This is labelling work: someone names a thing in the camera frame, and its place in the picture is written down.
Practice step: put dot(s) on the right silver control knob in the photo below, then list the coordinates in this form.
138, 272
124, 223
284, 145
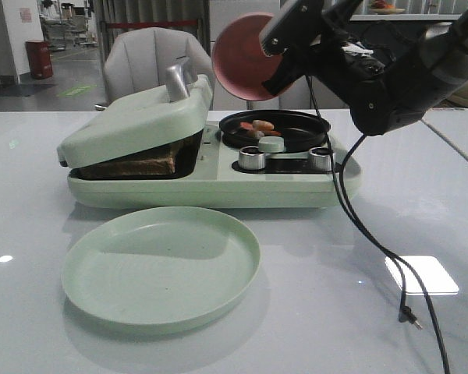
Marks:
320, 159

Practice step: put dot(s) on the mint green sandwich maker lid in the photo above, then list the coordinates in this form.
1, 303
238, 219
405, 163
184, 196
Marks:
136, 123

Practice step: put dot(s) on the bread slice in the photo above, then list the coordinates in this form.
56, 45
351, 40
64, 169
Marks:
169, 160

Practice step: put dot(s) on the silver control knob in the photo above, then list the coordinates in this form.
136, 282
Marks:
251, 159
320, 159

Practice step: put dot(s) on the mint green breakfast maker base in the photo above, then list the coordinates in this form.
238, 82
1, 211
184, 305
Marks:
215, 179

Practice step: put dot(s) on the white cabinet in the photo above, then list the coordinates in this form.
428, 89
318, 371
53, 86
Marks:
222, 13

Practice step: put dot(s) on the left silver control knob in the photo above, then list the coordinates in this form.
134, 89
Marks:
251, 159

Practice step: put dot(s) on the mint green round plate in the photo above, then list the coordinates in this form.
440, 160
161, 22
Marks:
162, 270

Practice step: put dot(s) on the black round frying pan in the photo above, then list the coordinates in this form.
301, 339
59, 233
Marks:
300, 131

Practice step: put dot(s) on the shrimp pieces in pan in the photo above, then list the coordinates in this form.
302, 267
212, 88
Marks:
258, 129

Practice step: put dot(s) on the red barrier belt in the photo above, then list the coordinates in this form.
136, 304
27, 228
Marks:
162, 24

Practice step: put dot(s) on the red trash bin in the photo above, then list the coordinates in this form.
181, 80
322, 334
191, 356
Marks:
39, 59

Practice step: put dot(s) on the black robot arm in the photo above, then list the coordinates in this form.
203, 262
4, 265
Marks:
313, 41

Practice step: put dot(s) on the fruit plate on counter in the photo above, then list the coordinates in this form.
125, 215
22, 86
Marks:
381, 7

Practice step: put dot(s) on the pink plastic bowl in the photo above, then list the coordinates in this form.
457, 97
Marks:
238, 61

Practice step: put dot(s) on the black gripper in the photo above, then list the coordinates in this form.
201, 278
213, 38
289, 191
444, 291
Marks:
381, 98

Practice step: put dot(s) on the left beige upholstered chair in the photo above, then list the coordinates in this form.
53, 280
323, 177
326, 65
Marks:
135, 70

